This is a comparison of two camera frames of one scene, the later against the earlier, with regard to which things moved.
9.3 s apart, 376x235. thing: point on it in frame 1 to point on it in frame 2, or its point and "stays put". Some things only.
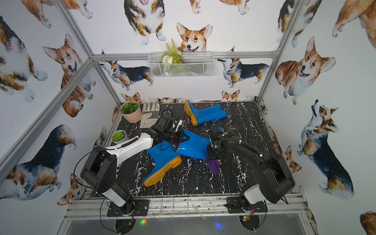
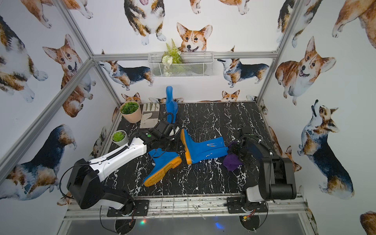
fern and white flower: [172, 55] stays put
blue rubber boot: [199, 115] to [200, 150]
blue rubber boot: [196, 146] to [171, 107]
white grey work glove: [150, 116] stays put
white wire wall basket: [199, 64] stays put
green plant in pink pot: [129, 107] stays put
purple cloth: [213, 164] to [231, 162]
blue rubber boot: [165, 157] stays put
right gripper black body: [213, 153] to [243, 154]
